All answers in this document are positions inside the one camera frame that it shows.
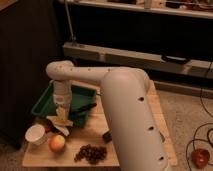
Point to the white ceramic cup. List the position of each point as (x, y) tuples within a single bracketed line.
[(36, 134)]

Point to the green plastic tray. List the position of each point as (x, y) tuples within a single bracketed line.
[(81, 96)]

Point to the black handle on ledge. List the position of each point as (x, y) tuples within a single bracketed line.
[(175, 60)]

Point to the yellow banana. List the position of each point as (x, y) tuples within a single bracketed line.
[(61, 125)]

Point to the wooden shelf with items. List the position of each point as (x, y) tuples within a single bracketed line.
[(152, 6)]

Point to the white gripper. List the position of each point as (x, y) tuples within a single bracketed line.
[(62, 97)]

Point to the black brush in tray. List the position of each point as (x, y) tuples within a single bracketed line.
[(80, 111)]

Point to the black rectangular block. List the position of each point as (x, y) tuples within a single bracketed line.
[(107, 137)]

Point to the orange red bowl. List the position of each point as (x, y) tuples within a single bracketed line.
[(200, 157)]

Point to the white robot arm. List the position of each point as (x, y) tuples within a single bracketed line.
[(123, 91)]

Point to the red yellow apple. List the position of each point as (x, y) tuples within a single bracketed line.
[(57, 143)]

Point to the bunch of dark grapes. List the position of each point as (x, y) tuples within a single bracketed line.
[(93, 154)]

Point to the metal pole stand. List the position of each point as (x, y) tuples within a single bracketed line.
[(72, 36)]

